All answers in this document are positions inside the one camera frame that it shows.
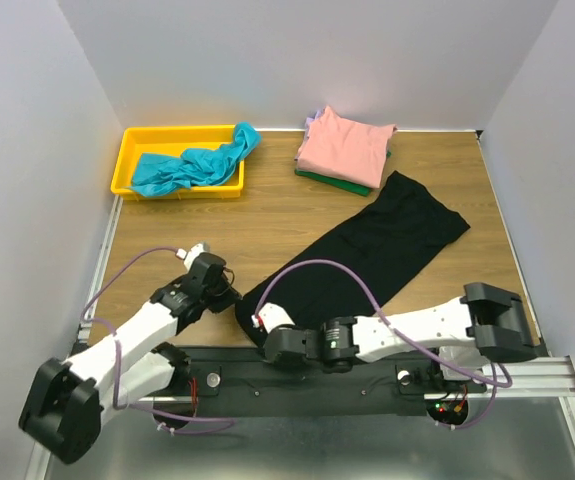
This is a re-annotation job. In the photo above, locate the teal t-shirt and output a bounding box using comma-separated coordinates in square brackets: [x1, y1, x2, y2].
[131, 122, 261, 199]

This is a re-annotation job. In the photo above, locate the black t-shirt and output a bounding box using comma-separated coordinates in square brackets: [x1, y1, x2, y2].
[234, 172, 470, 346]

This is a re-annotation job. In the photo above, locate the aluminium frame rail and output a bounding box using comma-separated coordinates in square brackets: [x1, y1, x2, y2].
[24, 199, 575, 480]

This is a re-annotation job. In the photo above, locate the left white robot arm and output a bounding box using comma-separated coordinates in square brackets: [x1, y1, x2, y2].
[18, 245, 240, 464]

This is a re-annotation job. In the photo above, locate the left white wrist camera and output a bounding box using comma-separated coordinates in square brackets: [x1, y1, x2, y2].
[175, 242, 210, 270]

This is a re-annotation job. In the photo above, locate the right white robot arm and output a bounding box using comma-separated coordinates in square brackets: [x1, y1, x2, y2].
[252, 283, 537, 390]

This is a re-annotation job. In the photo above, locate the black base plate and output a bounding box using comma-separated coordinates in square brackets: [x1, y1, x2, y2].
[131, 344, 488, 419]

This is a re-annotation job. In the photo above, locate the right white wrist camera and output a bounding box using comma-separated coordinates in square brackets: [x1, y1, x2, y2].
[251, 303, 294, 334]

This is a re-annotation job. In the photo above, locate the green folded t-shirt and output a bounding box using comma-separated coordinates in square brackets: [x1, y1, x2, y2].
[294, 146, 391, 197]

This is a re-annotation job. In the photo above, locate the yellow plastic bin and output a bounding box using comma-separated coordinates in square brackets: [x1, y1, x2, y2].
[110, 125, 245, 201]

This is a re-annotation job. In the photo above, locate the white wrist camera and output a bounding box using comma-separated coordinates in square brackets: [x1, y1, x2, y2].
[251, 303, 294, 334]
[175, 242, 210, 270]

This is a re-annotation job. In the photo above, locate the lavender folded t-shirt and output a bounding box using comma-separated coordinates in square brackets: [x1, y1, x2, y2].
[304, 109, 324, 138]

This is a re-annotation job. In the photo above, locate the pink folded t-shirt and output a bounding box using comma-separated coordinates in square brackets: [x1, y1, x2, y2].
[295, 105, 397, 189]

